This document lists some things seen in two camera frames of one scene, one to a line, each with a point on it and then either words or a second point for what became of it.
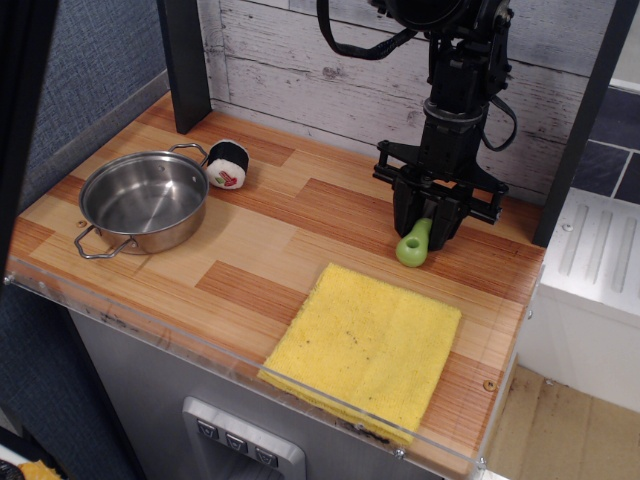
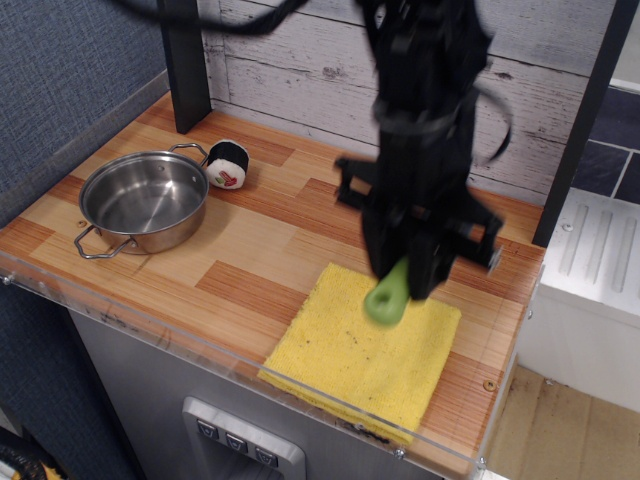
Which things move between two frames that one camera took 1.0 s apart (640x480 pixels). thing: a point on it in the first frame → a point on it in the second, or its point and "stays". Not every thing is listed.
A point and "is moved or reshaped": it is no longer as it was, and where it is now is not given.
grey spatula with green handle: [412, 249] is moved or reshaped
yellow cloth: [365, 350] stays
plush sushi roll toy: [227, 166] stays
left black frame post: [181, 27] stays
